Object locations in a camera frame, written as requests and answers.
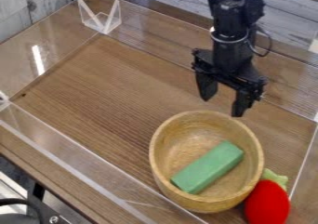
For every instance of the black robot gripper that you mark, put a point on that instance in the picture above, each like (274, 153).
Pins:
(228, 65)

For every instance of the green rectangular block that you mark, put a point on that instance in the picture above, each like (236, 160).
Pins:
(202, 172)

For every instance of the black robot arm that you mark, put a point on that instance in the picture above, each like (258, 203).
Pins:
(236, 16)

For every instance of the brown wooden bowl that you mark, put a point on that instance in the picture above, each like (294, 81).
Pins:
(183, 138)

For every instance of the red plush strawberry toy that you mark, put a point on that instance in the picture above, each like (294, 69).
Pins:
(268, 204)

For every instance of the clear acrylic corner bracket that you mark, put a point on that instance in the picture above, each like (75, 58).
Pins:
(101, 22)

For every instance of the clear acrylic tray wall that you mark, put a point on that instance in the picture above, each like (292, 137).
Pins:
(101, 190)

